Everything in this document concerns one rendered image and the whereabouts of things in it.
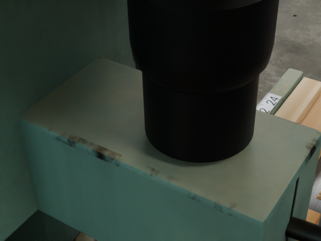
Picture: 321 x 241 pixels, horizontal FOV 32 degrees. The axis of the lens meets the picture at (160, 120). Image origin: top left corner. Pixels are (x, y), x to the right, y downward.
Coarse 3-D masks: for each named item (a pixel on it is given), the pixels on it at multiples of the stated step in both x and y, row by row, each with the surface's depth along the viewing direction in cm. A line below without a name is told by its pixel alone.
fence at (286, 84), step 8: (288, 72) 51; (296, 72) 51; (280, 80) 50; (288, 80) 50; (296, 80) 50; (272, 88) 49; (280, 88) 49; (288, 88) 49; (288, 96) 50; (280, 104) 48; (272, 112) 47
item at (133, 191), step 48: (48, 96) 29; (96, 96) 29; (48, 144) 28; (96, 144) 26; (144, 144) 26; (288, 144) 26; (48, 192) 30; (96, 192) 27; (144, 192) 25; (192, 192) 24; (240, 192) 23; (288, 192) 24; (144, 240) 27; (192, 240) 25; (240, 240) 23; (288, 240) 27
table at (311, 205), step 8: (320, 160) 50; (320, 168) 49; (320, 176) 48; (320, 184) 47; (312, 192) 47; (312, 200) 46; (320, 200) 46; (312, 208) 45; (320, 208) 45; (320, 216) 45; (320, 224) 44
